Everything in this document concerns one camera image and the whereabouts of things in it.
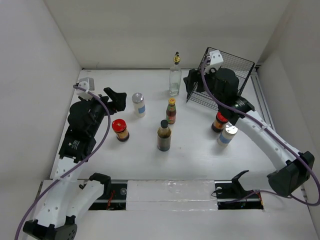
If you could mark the white salt jar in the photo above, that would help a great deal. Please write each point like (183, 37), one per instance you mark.
(139, 104)
(227, 134)

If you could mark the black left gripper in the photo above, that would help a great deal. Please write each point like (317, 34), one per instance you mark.
(119, 98)

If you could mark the yellow cap sauce bottle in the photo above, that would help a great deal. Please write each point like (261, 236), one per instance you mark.
(171, 111)

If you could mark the right red lid jar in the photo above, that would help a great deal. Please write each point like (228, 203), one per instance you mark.
(219, 123)

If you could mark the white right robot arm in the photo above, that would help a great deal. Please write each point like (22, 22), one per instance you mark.
(292, 167)

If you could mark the left red lid jar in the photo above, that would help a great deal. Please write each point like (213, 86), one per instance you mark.
(119, 126)

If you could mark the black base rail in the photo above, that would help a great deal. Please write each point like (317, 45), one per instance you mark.
(115, 199)

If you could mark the red lid jar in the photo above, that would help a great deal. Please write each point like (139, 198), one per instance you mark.
(119, 126)
(219, 123)

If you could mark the clear glass oil bottle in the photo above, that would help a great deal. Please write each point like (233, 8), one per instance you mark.
(175, 74)

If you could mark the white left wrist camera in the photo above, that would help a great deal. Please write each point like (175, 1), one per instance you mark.
(87, 84)

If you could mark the right white salt jar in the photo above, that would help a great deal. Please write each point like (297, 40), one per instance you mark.
(227, 134)

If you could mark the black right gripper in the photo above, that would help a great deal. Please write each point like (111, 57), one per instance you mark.
(194, 75)

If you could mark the dark soy sauce bottle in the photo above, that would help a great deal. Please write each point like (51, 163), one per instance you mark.
(164, 134)

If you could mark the left white salt jar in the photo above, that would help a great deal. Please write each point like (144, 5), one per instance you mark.
(139, 104)

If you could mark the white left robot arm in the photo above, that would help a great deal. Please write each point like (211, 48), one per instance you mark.
(89, 123)

